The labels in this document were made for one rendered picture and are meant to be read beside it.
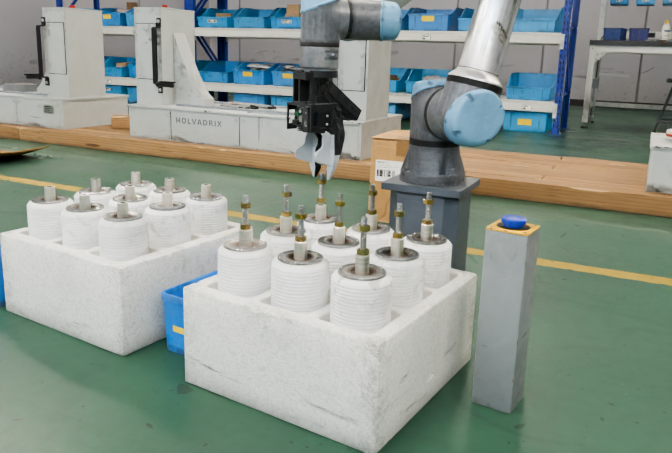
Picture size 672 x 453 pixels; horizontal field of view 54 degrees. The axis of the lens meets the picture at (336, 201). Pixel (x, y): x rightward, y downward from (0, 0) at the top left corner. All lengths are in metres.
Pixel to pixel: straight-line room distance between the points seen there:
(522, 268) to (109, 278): 0.75
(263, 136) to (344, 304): 2.44
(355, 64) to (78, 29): 1.91
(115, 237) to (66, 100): 3.01
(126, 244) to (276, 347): 0.42
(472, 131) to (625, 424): 0.59
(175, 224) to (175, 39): 2.56
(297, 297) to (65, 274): 0.55
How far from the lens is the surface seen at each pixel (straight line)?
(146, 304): 1.36
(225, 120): 3.51
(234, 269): 1.12
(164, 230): 1.41
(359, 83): 3.18
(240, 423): 1.12
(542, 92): 5.58
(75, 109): 4.37
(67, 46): 4.33
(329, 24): 1.25
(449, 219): 1.48
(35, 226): 1.54
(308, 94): 1.27
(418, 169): 1.48
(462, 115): 1.33
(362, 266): 1.01
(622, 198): 2.83
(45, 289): 1.50
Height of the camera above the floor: 0.58
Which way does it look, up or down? 13 degrees down
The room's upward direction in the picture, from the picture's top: 2 degrees clockwise
